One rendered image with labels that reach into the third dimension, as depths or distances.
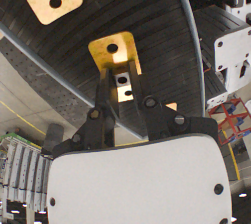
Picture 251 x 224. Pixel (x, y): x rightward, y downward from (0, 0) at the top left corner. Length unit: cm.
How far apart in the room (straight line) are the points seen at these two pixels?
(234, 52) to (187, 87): 13
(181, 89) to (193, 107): 6
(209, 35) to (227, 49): 4
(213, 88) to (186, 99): 29
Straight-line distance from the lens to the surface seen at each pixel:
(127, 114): 19
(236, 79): 59
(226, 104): 278
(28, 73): 87
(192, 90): 18
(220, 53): 24
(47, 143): 278
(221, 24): 26
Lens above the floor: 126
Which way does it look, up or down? 39 degrees down
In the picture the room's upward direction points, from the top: 174 degrees clockwise
